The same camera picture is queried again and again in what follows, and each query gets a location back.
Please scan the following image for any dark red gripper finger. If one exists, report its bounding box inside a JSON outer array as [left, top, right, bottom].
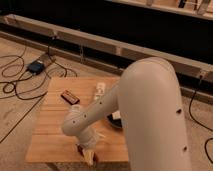
[[93, 153, 99, 163], [77, 145, 83, 156]]

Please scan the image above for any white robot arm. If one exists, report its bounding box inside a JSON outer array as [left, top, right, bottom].
[[61, 57, 192, 171]]

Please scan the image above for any dark red brown pepper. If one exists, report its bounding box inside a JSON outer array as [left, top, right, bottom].
[[61, 90, 80, 105]]

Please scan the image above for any wooden table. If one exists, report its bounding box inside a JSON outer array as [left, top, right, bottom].
[[25, 77, 128, 163]]

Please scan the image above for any black bowl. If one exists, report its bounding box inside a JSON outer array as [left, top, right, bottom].
[[107, 114, 122, 128]]

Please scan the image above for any blue power adapter box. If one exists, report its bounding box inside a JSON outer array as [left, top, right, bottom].
[[27, 61, 45, 75]]

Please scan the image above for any black cable on floor left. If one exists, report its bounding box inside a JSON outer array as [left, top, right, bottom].
[[0, 33, 78, 144]]

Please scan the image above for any black cable on floor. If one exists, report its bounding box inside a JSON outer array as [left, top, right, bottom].
[[188, 75, 213, 165], [0, 33, 78, 144]]

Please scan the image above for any black cable on floor right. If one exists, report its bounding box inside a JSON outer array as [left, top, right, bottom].
[[188, 75, 213, 165]]

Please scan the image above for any long wooden beam frame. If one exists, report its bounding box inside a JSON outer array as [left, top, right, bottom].
[[0, 14, 213, 83]]

